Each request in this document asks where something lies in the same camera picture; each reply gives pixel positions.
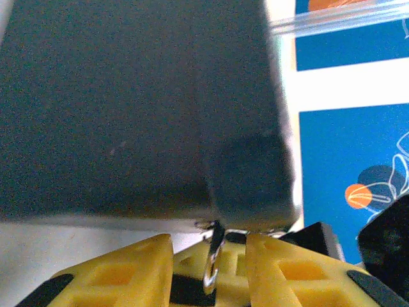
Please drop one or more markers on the starry night printed tin box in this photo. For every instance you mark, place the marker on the starry night printed tin box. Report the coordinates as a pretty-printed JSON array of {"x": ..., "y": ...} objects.
[{"x": 128, "y": 112}]

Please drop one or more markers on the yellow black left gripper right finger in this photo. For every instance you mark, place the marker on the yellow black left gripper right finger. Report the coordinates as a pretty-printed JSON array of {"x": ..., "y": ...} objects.
[{"x": 297, "y": 281}]

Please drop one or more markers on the aluminium frame post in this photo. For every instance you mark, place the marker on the aluminium frame post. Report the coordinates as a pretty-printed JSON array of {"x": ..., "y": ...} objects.
[{"x": 345, "y": 19}]

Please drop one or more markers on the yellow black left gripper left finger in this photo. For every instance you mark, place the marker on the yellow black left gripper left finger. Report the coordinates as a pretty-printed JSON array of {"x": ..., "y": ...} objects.
[{"x": 128, "y": 281}]

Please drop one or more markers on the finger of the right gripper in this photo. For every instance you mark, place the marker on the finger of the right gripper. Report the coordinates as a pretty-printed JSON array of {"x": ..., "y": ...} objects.
[{"x": 316, "y": 240}]

